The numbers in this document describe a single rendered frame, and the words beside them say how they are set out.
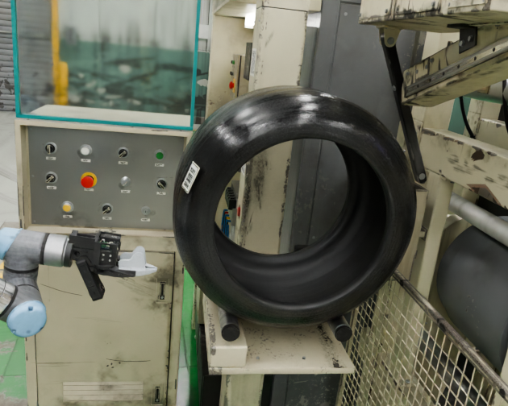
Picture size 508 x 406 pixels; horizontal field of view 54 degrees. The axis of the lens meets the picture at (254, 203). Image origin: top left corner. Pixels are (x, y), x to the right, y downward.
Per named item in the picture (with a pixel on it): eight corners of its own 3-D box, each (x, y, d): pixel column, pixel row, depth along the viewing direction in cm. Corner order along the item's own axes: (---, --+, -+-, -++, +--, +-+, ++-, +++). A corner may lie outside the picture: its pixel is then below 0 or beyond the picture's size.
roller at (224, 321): (214, 278, 150) (210, 266, 149) (229, 273, 150) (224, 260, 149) (224, 345, 117) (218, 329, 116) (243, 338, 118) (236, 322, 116)
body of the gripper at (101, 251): (120, 246, 114) (66, 238, 111) (115, 279, 116) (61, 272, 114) (124, 234, 121) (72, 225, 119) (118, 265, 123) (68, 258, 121)
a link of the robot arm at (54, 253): (42, 270, 113) (51, 255, 121) (63, 273, 114) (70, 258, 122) (45, 240, 111) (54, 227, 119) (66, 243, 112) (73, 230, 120)
